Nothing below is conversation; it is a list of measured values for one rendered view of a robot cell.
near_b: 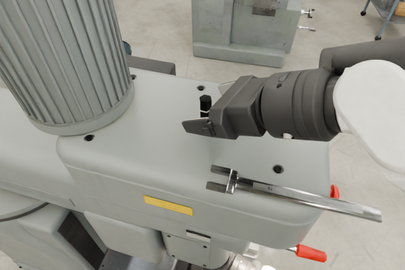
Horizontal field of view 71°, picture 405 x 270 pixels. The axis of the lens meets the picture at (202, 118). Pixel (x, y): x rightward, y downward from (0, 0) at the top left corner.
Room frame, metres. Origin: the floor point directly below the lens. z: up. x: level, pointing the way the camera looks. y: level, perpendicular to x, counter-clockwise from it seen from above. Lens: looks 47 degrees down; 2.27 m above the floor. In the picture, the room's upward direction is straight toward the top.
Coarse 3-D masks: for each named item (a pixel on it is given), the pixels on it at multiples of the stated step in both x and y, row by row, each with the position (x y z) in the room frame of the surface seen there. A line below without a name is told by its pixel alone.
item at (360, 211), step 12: (216, 168) 0.24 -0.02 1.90; (228, 168) 0.24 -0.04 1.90; (228, 180) 0.22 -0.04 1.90; (240, 180) 0.22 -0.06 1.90; (252, 180) 0.22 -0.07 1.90; (228, 192) 0.20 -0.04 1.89; (252, 192) 0.20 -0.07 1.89; (264, 192) 0.20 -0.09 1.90; (276, 192) 0.20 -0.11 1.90; (288, 192) 0.20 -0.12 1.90; (300, 192) 0.20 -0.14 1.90; (312, 204) 0.18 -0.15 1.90; (324, 204) 0.18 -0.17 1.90; (336, 204) 0.18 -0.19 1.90; (348, 204) 0.18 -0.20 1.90; (360, 204) 0.18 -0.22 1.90; (360, 216) 0.16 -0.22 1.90; (372, 216) 0.16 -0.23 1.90
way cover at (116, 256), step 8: (112, 256) 0.36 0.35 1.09; (120, 256) 0.37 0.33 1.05; (128, 256) 0.38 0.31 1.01; (168, 256) 0.41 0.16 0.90; (104, 264) 0.32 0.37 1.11; (112, 264) 0.33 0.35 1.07; (120, 264) 0.34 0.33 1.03; (128, 264) 0.35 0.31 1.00; (136, 264) 0.36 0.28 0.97; (144, 264) 0.37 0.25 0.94; (152, 264) 0.38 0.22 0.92; (160, 264) 0.38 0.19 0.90; (168, 264) 0.38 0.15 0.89; (176, 264) 0.38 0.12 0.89
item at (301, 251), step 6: (294, 246) 0.19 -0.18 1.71; (300, 246) 0.19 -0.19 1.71; (306, 246) 0.19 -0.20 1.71; (294, 252) 0.18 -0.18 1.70; (300, 252) 0.18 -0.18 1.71; (306, 252) 0.18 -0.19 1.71; (312, 252) 0.18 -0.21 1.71; (318, 252) 0.18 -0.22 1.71; (324, 252) 0.18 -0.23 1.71; (306, 258) 0.17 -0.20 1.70; (312, 258) 0.17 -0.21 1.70; (318, 258) 0.17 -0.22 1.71; (324, 258) 0.17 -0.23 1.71
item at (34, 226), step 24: (0, 192) 0.38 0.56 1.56; (0, 216) 0.31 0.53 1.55; (24, 216) 0.33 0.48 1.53; (48, 216) 0.33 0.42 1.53; (72, 216) 0.35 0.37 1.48; (0, 240) 0.33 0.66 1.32; (24, 240) 0.30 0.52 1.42; (48, 240) 0.29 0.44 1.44; (72, 240) 0.30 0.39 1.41; (96, 240) 0.36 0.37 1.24; (24, 264) 0.33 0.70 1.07; (48, 264) 0.30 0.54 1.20; (72, 264) 0.28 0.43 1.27; (96, 264) 0.31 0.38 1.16
